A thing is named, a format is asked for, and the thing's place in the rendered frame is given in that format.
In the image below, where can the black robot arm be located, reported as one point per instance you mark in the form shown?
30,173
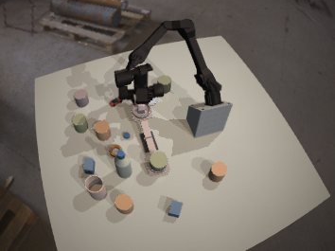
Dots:
139,74

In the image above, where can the brown cylinder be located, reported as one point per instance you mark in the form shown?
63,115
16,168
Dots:
124,204
103,132
217,172

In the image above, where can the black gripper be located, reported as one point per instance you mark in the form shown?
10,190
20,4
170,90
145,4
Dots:
157,89

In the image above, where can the brown ring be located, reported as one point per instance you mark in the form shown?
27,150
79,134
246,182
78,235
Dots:
114,147

